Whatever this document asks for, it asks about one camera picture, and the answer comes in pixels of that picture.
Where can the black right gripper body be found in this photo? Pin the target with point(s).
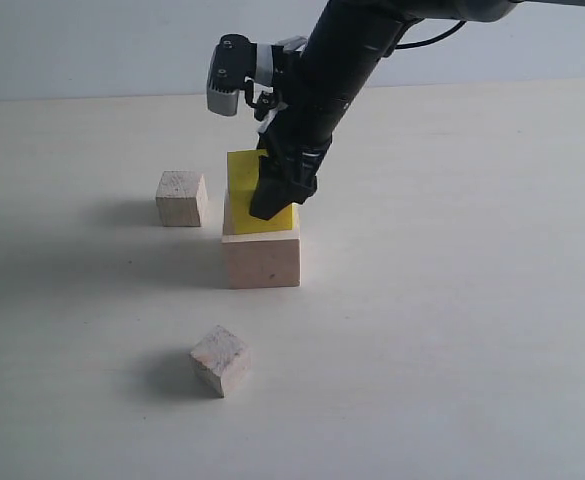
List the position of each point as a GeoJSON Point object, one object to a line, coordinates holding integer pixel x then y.
{"type": "Point", "coordinates": [298, 132]}

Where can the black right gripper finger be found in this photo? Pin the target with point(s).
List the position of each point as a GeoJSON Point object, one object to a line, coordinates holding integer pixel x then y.
{"type": "Point", "coordinates": [282, 183]}

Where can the yellow cube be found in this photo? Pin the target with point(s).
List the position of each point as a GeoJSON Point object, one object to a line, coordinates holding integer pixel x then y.
{"type": "Point", "coordinates": [242, 178]}

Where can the large pale wooden cube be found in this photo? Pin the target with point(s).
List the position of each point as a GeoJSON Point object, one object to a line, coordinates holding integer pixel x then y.
{"type": "Point", "coordinates": [261, 260]}

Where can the medium wooden cube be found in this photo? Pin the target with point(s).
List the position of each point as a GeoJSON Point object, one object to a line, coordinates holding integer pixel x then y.
{"type": "Point", "coordinates": [181, 199]}

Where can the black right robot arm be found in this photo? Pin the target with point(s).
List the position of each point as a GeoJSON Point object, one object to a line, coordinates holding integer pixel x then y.
{"type": "Point", "coordinates": [312, 89]}

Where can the small wooden cube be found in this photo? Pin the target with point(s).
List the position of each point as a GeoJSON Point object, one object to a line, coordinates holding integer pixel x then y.
{"type": "Point", "coordinates": [221, 360]}

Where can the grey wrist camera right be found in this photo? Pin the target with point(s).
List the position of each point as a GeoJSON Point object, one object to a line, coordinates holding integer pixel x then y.
{"type": "Point", "coordinates": [233, 61]}

